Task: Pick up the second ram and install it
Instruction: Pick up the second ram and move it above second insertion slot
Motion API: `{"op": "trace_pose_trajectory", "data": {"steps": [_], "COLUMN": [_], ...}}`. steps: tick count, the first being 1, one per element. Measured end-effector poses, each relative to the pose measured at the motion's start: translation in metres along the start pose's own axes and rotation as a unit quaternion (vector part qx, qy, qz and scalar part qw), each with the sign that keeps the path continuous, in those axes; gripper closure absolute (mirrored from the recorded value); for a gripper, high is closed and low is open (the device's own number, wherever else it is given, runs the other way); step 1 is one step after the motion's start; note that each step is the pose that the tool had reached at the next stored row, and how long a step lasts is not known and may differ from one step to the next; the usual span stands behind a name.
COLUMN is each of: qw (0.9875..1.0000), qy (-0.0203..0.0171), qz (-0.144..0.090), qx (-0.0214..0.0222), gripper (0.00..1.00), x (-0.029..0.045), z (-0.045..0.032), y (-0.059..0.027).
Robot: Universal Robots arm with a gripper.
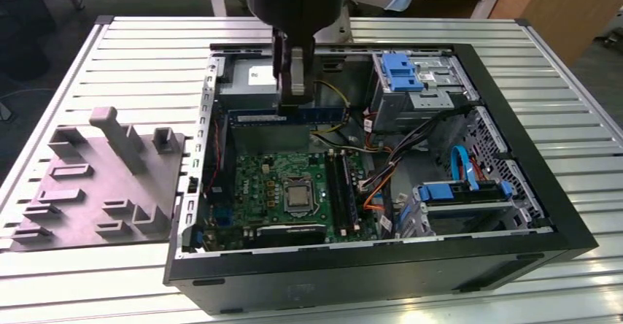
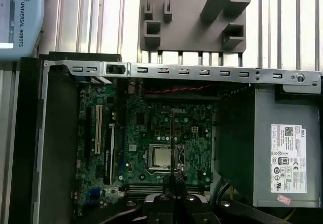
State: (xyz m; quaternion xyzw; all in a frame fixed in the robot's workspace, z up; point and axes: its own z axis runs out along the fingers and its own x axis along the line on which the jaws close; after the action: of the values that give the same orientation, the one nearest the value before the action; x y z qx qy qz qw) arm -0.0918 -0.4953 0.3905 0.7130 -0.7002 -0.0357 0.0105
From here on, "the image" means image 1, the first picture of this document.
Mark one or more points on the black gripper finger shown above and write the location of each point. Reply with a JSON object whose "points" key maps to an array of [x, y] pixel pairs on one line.
{"points": [[283, 76], [303, 76]]}

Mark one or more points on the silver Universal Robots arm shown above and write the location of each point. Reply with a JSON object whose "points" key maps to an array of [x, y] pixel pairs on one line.
{"points": [[343, 32]]}

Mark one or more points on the grey power supply unit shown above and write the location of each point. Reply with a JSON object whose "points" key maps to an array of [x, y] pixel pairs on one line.
{"points": [[267, 138]]}

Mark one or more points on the blue drive latch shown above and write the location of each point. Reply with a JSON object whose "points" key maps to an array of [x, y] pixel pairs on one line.
{"points": [[399, 76]]}

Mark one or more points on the CPU socket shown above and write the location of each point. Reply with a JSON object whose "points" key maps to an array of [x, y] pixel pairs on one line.
{"points": [[293, 180]]}

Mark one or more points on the silver optical drive cage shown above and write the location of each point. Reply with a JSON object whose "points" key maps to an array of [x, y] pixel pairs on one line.
{"points": [[438, 101]]}

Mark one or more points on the green motherboard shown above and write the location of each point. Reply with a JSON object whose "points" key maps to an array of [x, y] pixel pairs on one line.
{"points": [[258, 181]]}

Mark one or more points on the silver CPU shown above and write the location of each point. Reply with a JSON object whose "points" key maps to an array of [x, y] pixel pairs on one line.
{"points": [[298, 196]]}

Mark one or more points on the hard disk in blue carrier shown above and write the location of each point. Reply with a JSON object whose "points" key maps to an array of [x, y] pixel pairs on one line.
{"points": [[438, 192]]}

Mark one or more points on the black graphics card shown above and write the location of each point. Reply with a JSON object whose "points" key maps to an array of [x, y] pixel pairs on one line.
{"points": [[293, 233]]}

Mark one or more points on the grey parts rack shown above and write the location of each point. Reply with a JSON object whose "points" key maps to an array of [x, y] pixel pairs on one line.
{"points": [[112, 178]]}

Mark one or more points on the silver disk bay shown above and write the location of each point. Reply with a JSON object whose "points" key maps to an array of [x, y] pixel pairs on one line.
{"points": [[487, 207]]}

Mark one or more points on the black office chair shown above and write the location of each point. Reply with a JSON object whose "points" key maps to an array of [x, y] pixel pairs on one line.
{"points": [[24, 46]]}

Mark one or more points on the wooden cabinet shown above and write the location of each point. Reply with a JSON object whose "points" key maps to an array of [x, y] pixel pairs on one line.
{"points": [[559, 10]]}

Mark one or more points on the black open PC case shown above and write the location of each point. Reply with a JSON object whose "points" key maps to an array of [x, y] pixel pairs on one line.
{"points": [[341, 284]]}

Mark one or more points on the chair caster base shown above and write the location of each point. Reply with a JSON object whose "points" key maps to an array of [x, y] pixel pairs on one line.
{"points": [[613, 39]]}

